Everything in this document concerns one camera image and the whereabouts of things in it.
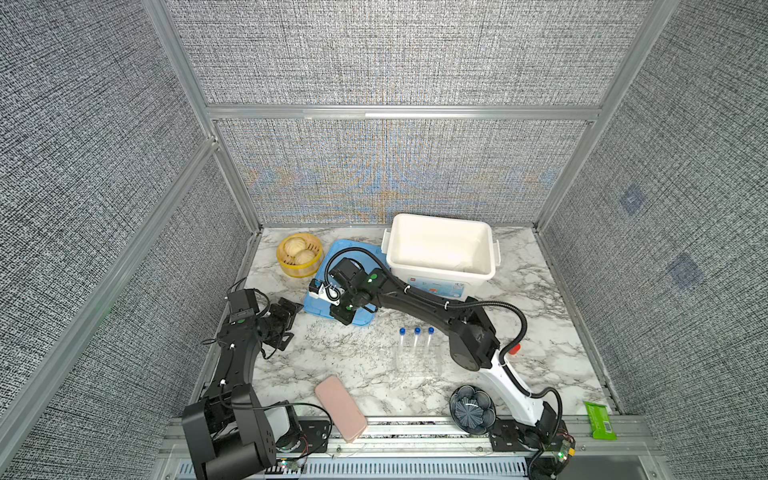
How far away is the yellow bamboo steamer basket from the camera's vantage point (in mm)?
1045

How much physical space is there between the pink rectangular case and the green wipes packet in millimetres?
585

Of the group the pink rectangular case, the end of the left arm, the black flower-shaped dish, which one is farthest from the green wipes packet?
the end of the left arm

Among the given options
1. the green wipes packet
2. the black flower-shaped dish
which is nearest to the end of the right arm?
the black flower-shaped dish

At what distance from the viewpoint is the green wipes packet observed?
75 cm

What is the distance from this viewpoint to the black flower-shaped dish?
75 cm

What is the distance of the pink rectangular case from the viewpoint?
75cm

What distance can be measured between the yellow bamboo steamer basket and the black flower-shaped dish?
603 millimetres

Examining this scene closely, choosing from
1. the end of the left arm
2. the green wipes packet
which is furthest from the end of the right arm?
the green wipes packet

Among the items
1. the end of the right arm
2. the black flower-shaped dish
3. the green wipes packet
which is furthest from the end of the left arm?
the green wipes packet

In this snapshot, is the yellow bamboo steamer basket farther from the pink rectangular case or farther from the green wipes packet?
the green wipes packet

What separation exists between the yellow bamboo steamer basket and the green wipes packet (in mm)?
905

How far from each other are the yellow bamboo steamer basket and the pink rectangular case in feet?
1.24

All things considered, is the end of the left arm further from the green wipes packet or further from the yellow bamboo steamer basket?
the green wipes packet

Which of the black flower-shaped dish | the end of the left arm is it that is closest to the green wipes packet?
the black flower-shaped dish
